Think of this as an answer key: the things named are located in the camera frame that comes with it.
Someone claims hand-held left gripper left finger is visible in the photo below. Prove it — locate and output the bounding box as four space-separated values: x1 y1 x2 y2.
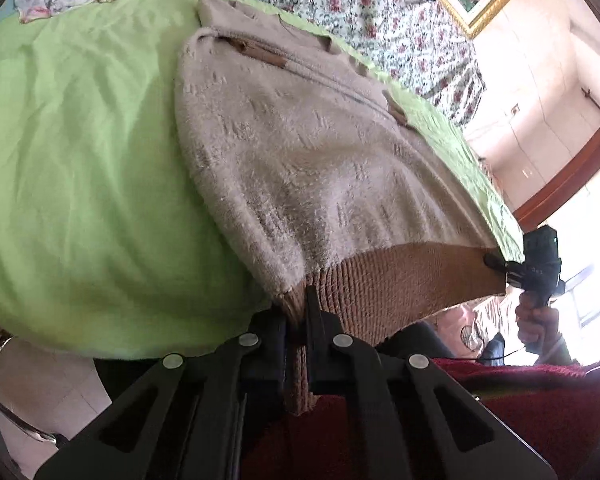
32 309 287 480

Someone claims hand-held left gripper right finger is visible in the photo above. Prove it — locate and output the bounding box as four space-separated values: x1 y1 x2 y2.
304 285 557 480

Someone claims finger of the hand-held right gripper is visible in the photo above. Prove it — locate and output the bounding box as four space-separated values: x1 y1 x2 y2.
483 252 512 276

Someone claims beige fluffy sweater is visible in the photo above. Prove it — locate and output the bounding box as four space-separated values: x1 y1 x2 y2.
174 0 512 417

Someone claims person's right hand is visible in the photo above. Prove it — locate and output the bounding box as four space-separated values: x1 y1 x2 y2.
514 291 563 357

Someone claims pink printed cloth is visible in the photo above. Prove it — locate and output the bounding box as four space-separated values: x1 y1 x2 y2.
428 296 522 361

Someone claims person's red garment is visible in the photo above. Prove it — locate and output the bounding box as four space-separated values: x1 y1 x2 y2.
240 356 600 480

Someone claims floral bed sheet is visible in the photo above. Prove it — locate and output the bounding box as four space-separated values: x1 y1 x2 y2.
177 0 487 128

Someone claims light green blanket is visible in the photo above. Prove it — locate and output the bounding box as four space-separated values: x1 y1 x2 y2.
0 0 526 361

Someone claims wooden window frame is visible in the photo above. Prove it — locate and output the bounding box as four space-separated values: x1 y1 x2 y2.
512 124 600 227

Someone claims metal chair frame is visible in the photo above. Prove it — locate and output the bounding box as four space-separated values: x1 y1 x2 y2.
0 329 62 447

